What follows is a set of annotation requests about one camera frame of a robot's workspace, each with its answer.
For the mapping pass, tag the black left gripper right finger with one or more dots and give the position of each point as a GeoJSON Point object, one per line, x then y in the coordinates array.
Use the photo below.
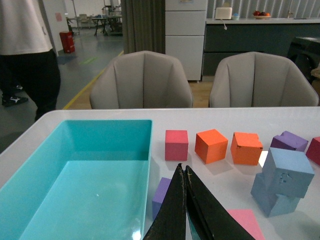
{"type": "Point", "coordinates": [209, 218]}

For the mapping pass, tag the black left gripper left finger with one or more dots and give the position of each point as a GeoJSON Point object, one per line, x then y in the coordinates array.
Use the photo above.
{"type": "Point", "coordinates": [170, 222]}

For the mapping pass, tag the light blue foam block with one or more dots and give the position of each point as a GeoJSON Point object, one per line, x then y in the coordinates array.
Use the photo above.
{"type": "Point", "coordinates": [272, 204]}
{"type": "Point", "coordinates": [287, 172]}

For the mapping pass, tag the light pink foam block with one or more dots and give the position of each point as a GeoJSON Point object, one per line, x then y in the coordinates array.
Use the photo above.
{"type": "Point", "coordinates": [247, 219]}

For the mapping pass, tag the light blue foam block bottom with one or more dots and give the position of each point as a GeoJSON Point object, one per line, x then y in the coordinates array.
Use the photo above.
{"type": "Point", "coordinates": [272, 204]}

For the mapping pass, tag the orange foam block left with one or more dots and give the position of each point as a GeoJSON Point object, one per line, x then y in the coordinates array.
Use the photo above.
{"type": "Point", "coordinates": [210, 146]}

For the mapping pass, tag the orange foam block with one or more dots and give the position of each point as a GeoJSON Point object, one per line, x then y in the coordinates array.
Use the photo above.
{"type": "Point", "coordinates": [210, 146]}
{"type": "Point", "coordinates": [246, 148]}

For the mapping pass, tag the orange foam block right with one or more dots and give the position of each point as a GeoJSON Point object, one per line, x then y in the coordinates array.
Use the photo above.
{"type": "Point", "coordinates": [246, 148]}

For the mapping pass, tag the magenta foam block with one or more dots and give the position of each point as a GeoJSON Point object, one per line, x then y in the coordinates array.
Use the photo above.
{"type": "Point", "coordinates": [176, 145]}

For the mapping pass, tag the teal plastic bin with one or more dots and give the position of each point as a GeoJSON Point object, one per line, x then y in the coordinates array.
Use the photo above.
{"type": "Point", "coordinates": [88, 180]}

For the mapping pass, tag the purple foam block notched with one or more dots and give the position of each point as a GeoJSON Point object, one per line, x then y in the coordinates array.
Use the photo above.
{"type": "Point", "coordinates": [289, 141]}

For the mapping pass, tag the red foam block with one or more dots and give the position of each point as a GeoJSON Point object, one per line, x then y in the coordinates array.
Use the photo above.
{"type": "Point", "coordinates": [313, 151]}

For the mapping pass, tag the grey chair left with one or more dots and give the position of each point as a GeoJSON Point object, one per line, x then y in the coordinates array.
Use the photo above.
{"type": "Point", "coordinates": [142, 80]}

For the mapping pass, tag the grey chair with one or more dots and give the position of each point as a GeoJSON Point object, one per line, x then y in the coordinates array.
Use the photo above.
{"type": "Point", "coordinates": [255, 79]}
{"type": "Point", "coordinates": [142, 80]}

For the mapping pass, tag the grey chair right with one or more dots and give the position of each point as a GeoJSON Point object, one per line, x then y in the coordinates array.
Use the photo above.
{"type": "Point", "coordinates": [255, 79]}

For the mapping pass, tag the dark grey counter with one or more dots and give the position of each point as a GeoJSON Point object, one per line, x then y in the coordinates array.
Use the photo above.
{"type": "Point", "coordinates": [282, 37]}

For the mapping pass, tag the black appliance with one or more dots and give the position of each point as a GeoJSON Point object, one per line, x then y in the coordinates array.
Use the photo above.
{"type": "Point", "coordinates": [305, 53]}

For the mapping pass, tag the grey curtain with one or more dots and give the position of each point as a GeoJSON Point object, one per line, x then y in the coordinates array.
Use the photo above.
{"type": "Point", "coordinates": [143, 25]}

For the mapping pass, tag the white drawer cabinet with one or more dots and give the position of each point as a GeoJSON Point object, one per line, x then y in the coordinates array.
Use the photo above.
{"type": "Point", "coordinates": [185, 22]}

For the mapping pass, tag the small teal bowl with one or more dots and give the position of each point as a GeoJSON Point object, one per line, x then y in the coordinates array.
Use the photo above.
{"type": "Point", "coordinates": [235, 17]}

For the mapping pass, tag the white toaster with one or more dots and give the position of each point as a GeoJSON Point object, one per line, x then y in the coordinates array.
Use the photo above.
{"type": "Point", "coordinates": [223, 12]}

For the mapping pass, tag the fruit bowl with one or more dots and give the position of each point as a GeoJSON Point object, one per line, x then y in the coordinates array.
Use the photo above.
{"type": "Point", "coordinates": [260, 15]}

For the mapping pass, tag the red box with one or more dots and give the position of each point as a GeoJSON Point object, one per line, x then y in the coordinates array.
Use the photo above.
{"type": "Point", "coordinates": [67, 42]}

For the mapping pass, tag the standing person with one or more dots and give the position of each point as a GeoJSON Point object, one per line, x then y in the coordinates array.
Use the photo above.
{"type": "Point", "coordinates": [27, 52]}

